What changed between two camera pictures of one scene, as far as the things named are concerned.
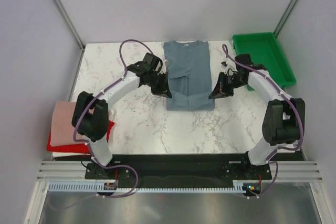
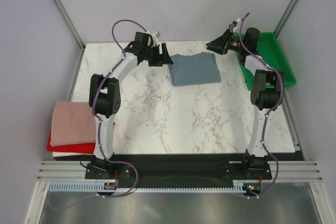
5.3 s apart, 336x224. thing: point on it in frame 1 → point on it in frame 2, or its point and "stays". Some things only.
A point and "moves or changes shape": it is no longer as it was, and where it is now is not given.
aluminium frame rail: x=295 y=170 stays
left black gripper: x=164 y=89 → x=160 y=60
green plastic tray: x=264 y=49 stays
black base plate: x=178 y=170 stays
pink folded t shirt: x=62 y=129 stays
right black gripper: x=221 y=91 → x=220 y=44
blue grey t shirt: x=188 y=76 moves or changes shape
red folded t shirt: x=77 y=148 stays
